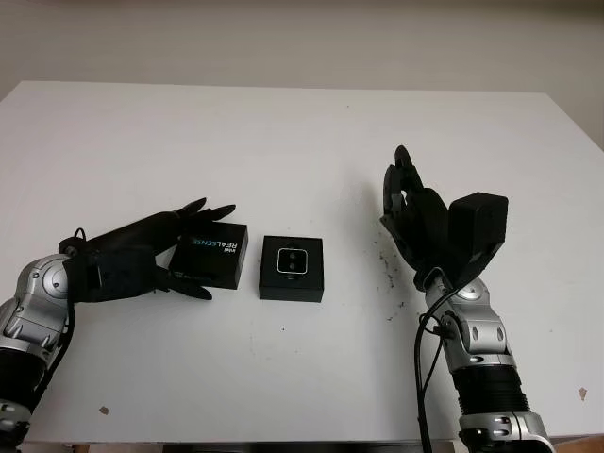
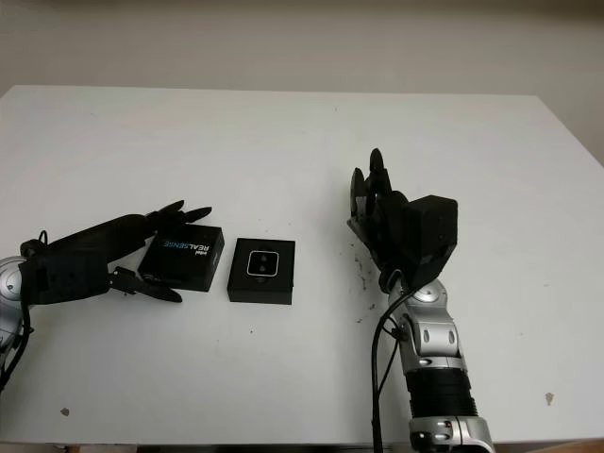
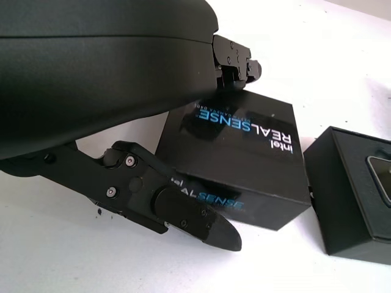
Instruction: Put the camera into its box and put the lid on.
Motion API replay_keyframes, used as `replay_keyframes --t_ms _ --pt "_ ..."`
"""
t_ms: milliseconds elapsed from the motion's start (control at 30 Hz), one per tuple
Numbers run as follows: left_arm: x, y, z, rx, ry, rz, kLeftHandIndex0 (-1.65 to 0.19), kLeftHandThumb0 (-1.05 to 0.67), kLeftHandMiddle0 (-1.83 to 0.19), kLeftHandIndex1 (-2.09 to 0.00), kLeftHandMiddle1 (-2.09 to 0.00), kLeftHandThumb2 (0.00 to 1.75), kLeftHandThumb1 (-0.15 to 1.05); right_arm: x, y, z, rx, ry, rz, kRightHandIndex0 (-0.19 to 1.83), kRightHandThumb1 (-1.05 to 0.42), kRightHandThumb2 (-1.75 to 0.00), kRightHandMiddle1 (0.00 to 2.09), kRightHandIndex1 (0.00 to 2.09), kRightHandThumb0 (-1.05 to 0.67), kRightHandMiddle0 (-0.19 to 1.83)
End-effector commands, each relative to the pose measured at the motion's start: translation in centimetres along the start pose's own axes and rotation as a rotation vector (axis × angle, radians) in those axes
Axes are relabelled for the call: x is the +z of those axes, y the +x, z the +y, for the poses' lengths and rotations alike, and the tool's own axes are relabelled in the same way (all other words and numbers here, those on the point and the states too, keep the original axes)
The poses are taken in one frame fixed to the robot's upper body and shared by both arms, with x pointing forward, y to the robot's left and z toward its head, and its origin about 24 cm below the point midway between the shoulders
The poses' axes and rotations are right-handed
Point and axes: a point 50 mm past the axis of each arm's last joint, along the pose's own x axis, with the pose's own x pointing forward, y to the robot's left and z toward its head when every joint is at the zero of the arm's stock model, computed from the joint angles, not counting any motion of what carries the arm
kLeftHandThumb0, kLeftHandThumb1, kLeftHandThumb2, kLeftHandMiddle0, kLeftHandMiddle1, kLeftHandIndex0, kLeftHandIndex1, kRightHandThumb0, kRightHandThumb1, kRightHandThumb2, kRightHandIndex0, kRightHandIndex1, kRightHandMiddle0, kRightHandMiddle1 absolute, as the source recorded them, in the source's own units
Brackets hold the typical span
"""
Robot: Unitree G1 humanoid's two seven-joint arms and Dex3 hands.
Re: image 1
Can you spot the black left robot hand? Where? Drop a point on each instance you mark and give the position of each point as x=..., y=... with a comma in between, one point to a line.
x=141, y=255

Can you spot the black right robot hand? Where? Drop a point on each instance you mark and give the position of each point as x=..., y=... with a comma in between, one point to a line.
x=415, y=222

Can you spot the black RealSense box lid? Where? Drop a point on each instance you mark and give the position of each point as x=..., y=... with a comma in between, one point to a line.
x=212, y=259

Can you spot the small silver RealSense camera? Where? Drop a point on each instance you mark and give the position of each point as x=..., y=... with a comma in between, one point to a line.
x=292, y=261

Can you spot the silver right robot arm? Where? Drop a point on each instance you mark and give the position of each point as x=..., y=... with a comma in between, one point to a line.
x=486, y=358

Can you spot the black box base with insert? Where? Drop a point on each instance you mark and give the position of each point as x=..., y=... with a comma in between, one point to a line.
x=290, y=290

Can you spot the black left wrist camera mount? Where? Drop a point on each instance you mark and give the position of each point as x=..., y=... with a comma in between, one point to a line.
x=94, y=278

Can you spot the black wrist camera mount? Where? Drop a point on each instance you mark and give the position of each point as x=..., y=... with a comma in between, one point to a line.
x=94, y=278
x=479, y=231

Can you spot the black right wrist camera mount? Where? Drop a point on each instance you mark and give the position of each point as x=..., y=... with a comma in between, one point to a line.
x=479, y=231

